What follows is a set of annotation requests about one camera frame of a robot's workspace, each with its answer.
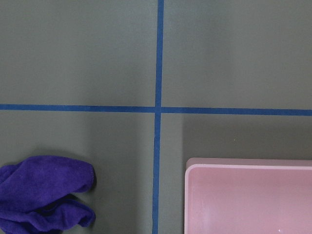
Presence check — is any purple microfiber cloth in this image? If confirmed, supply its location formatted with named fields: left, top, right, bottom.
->
left=0, top=156, right=96, bottom=234

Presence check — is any pink plastic bin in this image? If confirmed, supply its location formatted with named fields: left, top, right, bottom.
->
left=184, top=158, right=312, bottom=234

